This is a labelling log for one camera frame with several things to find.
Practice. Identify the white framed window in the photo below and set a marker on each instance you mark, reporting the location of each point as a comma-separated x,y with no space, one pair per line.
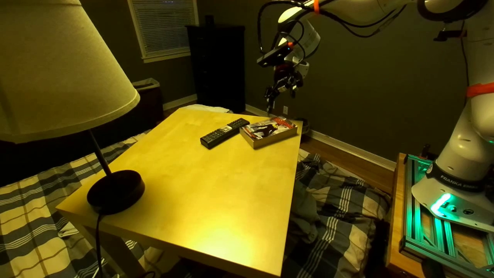
163,29

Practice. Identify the wooden platform board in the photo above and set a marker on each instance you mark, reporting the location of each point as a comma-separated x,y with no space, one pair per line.
396,217

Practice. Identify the white wall outlet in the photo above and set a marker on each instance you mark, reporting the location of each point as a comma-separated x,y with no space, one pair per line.
285,111

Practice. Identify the thick paperback book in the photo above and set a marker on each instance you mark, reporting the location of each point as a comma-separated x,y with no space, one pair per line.
270,134

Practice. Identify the plaid duvet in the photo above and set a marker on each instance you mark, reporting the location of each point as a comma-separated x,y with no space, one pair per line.
334,222

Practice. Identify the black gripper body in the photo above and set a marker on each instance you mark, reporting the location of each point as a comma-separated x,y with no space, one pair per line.
287,64

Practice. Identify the light wooden side table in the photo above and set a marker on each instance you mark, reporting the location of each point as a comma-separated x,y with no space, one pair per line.
206,195

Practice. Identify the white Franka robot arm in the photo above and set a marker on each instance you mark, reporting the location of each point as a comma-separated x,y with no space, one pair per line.
469,140

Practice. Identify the black remote control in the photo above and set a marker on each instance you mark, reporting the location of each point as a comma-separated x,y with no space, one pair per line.
225,134

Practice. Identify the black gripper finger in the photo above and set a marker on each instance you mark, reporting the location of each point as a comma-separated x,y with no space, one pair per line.
273,100
293,86

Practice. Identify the white pillow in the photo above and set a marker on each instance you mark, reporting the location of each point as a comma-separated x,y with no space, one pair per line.
206,109

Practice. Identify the table lamp with cream shade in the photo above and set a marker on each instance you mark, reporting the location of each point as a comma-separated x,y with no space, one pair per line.
52,78

